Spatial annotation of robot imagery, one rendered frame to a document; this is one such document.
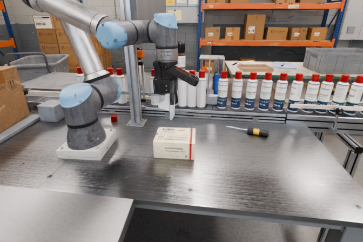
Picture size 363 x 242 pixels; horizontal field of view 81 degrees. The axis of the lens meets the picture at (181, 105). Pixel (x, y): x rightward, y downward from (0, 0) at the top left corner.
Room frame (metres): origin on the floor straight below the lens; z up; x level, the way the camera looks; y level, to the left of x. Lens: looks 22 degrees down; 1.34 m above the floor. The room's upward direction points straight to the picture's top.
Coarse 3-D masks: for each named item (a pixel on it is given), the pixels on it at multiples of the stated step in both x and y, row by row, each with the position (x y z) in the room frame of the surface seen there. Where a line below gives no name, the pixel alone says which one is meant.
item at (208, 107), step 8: (32, 96) 1.29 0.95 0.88; (40, 96) 1.29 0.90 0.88; (112, 104) 1.15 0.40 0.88; (120, 104) 1.15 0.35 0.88; (128, 104) 1.15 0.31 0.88; (208, 104) 1.15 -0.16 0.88; (256, 112) 1.04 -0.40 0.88; (264, 112) 1.04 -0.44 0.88; (272, 112) 1.04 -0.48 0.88; (280, 112) 1.04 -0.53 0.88
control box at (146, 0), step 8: (136, 0) 0.98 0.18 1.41; (144, 0) 1.00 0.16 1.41; (152, 0) 1.04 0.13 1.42; (160, 0) 1.07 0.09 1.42; (136, 8) 0.98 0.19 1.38; (144, 8) 1.00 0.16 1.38; (152, 8) 1.04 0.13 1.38; (160, 8) 1.07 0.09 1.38; (136, 16) 0.98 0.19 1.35; (144, 16) 1.00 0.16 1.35; (152, 16) 1.03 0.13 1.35
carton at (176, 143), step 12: (168, 132) 0.78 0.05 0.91; (180, 132) 0.78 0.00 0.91; (192, 132) 0.78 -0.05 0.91; (156, 144) 0.71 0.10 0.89; (168, 144) 0.70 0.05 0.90; (180, 144) 0.70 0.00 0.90; (192, 144) 0.69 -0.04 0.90; (156, 156) 0.71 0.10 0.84; (168, 156) 0.70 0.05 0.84; (180, 156) 0.70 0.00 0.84; (192, 156) 0.69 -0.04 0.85
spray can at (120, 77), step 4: (120, 68) 1.18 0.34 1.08; (116, 72) 1.17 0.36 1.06; (120, 72) 1.16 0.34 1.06; (116, 76) 1.16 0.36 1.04; (120, 76) 1.16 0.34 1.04; (124, 76) 1.18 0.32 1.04; (120, 80) 1.15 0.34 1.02; (124, 80) 1.17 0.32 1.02; (120, 84) 1.15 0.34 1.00; (124, 84) 1.17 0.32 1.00; (124, 88) 1.16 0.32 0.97; (120, 96) 1.15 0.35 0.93; (124, 96) 1.16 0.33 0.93; (120, 100) 1.15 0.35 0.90; (124, 100) 1.16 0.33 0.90
